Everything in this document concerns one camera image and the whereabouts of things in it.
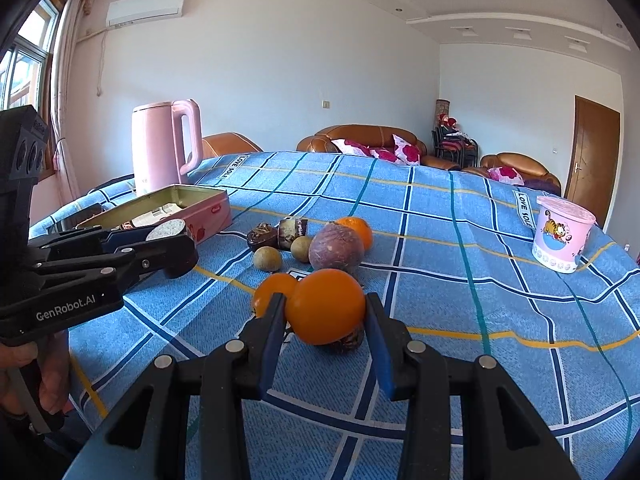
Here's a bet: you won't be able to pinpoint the dark round cake slice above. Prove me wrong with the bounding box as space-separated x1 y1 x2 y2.
145 219 198 278

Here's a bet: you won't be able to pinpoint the green kiwi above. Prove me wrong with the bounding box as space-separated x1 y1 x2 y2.
253 246 282 273
290 236 312 263

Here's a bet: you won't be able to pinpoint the orange fruit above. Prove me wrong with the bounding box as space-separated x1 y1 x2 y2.
252 273 298 318
285 269 366 346
336 216 373 252

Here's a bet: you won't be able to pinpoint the large purple round fruit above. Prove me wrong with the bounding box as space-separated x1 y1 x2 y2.
308 222 364 274

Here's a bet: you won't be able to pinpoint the person left hand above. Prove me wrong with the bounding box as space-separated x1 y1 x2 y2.
0 331 74 416

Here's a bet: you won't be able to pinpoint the white paper packet in tin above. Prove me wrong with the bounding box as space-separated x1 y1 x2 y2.
120 203 182 230

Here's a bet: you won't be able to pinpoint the pink metal tin box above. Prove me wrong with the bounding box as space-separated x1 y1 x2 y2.
77 184 232 244

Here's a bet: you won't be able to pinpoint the dark chocolate pastry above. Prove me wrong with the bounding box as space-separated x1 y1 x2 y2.
246 222 279 252

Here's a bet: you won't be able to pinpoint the pink electric kettle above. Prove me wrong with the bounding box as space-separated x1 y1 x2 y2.
131 99 203 196

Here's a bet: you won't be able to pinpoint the brown leather chair left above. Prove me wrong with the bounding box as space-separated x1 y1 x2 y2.
202 132 262 159

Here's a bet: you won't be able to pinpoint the dark brown wrinkled fruit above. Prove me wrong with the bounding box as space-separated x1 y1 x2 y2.
317 326 364 356

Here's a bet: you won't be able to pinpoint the blue plaid tablecloth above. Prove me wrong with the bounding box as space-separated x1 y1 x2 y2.
70 152 639 479

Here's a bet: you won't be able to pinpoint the brown leather long sofa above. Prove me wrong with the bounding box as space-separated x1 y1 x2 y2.
296 125 460 170

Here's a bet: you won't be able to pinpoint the pink cartoon cup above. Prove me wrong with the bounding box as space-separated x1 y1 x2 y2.
532 195 597 274

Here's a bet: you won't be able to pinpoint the white air conditioner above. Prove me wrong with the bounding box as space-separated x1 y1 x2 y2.
105 0 184 27

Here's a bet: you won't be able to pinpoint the pink flower pillow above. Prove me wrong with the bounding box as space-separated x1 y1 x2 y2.
393 134 422 166

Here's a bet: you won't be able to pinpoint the pink flower pillow armchair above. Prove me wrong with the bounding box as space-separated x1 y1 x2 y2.
487 166 525 186

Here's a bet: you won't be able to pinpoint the brown leather armchair right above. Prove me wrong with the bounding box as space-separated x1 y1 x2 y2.
465 152 561 196

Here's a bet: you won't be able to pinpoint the brown wooden door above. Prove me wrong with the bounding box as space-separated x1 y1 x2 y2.
565 96 620 228

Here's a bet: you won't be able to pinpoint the stacked dark chairs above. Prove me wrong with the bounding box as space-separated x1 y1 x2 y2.
432 114 480 169

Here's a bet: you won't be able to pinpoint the window with frame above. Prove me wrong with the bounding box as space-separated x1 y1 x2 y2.
0 0 61 181

